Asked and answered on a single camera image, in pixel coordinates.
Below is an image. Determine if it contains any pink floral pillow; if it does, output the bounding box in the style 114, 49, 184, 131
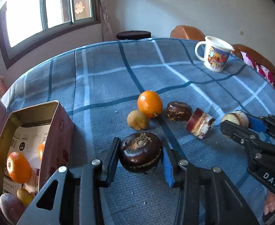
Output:
241, 51, 275, 83

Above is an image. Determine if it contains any white printed mug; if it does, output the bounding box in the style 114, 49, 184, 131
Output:
195, 36, 235, 73

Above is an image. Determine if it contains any dark chocolate pastry piece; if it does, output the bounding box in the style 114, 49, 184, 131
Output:
167, 101, 193, 122

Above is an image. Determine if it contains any brown leather armchair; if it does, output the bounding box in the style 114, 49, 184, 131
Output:
170, 25, 206, 41

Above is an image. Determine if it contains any tied pale curtain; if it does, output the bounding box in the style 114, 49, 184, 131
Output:
96, 0, 115, 41

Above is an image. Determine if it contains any layered cake slice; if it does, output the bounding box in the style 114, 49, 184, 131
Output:
186, 108, 216, 139

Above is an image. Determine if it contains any sliding glass window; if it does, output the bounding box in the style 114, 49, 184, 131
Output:
0, 0, 101, 62

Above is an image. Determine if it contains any cream bun pastry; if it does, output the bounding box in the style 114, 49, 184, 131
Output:
221, 111, 250, 130

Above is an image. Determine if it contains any small yellow fruit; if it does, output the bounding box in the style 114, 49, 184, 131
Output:
17, 188, 35, 207

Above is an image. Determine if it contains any dark round stool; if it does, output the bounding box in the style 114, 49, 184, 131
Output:
116, 30, 152, 40

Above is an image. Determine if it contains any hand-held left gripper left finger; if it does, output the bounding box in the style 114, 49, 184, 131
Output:
16, 136, 121, 225

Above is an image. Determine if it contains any small yellow-brown fruit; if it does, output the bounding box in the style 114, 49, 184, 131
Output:
127, 110, 150, 130

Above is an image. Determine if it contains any metal tin box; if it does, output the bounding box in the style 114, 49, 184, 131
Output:
0, 100, 74, 216

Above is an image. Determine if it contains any printed paper sheet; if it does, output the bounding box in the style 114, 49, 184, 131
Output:
3, 124, 51, 193

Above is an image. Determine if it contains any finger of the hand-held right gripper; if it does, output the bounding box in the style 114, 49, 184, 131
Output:
220, 121, 263, 153
247, 115, 275, 143

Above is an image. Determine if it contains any orange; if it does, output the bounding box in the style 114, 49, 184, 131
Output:
137, 91, 163, 119
38, 141, 46, 162
7, 152, 32, 184

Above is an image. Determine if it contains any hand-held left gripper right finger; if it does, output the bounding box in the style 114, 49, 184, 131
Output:
161, 139, 260, 225

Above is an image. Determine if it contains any red-purple fruit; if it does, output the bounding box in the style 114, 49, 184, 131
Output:
0, 193, 26, 225

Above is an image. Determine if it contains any brown leather sofa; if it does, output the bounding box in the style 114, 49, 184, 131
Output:
232, 44, 275, 104

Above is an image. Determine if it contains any person's right hand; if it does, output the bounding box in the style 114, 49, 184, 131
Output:
264, 191, 275, 215

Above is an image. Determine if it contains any large dark round pastry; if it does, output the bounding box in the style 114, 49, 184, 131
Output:
119, 132, 163, 174

